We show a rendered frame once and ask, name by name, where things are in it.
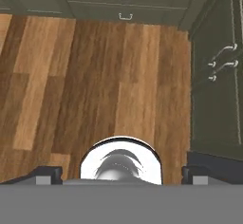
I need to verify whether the silver curved cupboard handle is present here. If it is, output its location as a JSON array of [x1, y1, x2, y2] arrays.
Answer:
[[207, 59, 240, 83], [207, 43, 239, 68]]

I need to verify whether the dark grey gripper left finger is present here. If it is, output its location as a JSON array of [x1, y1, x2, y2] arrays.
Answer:
[[0, 165, 64, 185]]

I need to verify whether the white round domed object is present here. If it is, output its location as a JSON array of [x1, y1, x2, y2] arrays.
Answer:
[[79, 135, 164, 186]]

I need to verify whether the dark green cupboard door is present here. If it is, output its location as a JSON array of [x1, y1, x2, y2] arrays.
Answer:
[[191, 55, 243, 161], [189, 0, 243, 84]]

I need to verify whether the silver drawer handle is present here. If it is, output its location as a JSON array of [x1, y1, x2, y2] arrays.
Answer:
[[118, 11, 134, 22]]

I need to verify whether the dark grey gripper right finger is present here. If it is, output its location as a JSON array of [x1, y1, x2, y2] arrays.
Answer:
[[180, 165, 243, 185]]

